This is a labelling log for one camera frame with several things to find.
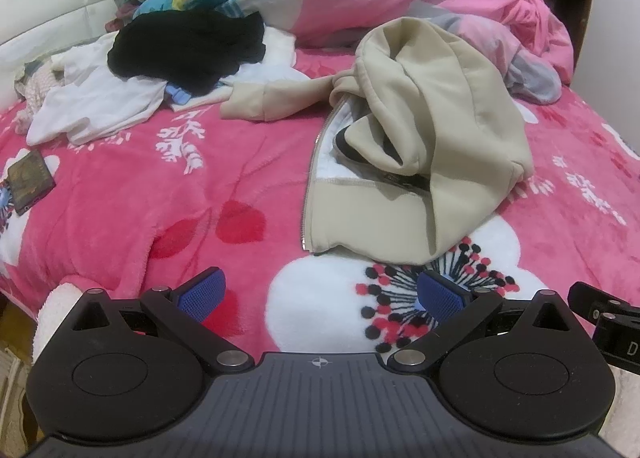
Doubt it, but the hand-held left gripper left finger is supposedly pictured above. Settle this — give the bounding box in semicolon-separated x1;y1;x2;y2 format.
70;267;255;375

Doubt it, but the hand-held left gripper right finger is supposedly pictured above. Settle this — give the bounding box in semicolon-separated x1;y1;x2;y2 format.
387;270;573;374

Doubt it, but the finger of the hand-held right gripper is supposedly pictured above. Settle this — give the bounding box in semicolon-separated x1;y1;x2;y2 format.
567;282;631;325

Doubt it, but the beige zip jacket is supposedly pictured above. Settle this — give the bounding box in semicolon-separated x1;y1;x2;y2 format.
220;15;536;266

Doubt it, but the pink floral fleece blanket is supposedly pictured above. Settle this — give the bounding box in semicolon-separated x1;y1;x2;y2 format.
0;28;640;374

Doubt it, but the blue striped cloth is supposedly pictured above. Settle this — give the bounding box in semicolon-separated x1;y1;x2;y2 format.
166;82;194;104

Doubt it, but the dark book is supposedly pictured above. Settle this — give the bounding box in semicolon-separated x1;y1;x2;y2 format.
7;150;57;216

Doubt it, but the white garment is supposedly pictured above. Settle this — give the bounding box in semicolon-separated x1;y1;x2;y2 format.
25;28;297;146

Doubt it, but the black garment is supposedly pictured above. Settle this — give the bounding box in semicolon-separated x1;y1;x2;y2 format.
107;10;266;93

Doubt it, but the pale pink patterned garment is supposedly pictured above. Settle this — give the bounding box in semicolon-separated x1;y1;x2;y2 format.
14;60;67;135

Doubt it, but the white padded headboard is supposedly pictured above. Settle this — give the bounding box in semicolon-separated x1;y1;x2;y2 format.
0;0;126;103

